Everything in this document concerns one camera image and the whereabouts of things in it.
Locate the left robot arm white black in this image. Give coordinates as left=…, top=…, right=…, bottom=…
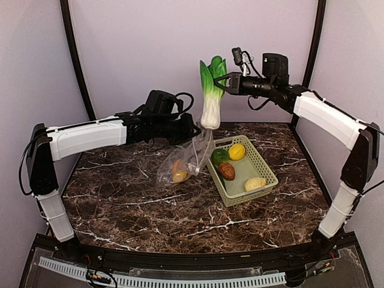
left=19, top=112, right=201, bottom=262

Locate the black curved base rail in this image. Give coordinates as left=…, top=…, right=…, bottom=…
left=20, top=232, right=371, bottom=287

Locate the pale green plastic basket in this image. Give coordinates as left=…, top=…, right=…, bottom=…
left=207, top=135, right=278, bottom=207

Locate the green white bok choy toy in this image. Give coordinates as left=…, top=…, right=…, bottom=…
left=200, top=55, right=227, bottom=130

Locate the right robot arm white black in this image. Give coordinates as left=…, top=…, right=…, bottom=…
left=214, top=72, right=380, bottom=260

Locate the yellow lemon toy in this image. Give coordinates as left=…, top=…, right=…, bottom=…
left=228, top=143, right=245, bottom=161

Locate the pale yellow walnut toy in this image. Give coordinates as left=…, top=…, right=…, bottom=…
left=244, top=177, right=266, bottom=191

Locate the green pepper toy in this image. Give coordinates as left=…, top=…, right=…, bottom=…
left=211, top=148, right=229, bottom=166

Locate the black frame post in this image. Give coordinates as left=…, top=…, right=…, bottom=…
left=290, top=0, right=327, bottom=127
left=60, top=0, right=96, bottom=121

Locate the orange yellow toy food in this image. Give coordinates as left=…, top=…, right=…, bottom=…
left=172, top=159, right=188, bottom=183

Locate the right black frame post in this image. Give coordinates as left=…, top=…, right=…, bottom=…
left=290, top=0, right=327, bottom=127

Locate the left black frame post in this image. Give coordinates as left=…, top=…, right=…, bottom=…
left=60, top=0, right=96, bottom=121

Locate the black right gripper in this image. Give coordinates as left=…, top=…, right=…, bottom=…
left=213, top=71, right=275, bottom=97

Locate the white slotted cable duct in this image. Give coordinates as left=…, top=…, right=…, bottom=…
left=38, top=257, right=286, bottom=288

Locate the clear zip top bag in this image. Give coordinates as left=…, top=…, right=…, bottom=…
left=155, top=117, right=214, bottom=188

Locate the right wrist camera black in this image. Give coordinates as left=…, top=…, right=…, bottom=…
left=262, top=53, right=289, bottom=77

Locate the dark green cucumber toy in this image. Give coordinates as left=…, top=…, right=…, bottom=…
left=215, top=166, right=226, bottom=189

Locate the brown mushroom toy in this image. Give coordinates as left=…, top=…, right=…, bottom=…
left=218, top=162, right=235, bottom=181

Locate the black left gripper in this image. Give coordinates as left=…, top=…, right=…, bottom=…
left=154, top=112, right=202, bottom=145

